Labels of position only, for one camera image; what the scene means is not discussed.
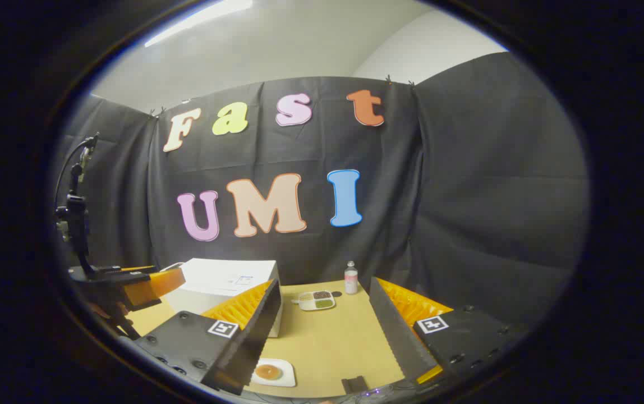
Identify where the divided snack tray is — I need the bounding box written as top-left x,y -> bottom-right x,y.
298,290 -> 338,311

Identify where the white microwave oven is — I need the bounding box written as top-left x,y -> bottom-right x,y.
162,258 -> 284,338

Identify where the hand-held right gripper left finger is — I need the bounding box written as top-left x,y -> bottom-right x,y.
131,279 -> 283,396

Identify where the black articulated stand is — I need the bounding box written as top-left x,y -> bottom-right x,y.
54,133 -> 100,278

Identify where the white square plate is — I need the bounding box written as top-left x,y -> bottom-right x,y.
250,358 -> 297,388

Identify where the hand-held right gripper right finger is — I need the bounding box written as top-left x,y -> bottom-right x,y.
368,276 -> 531,387

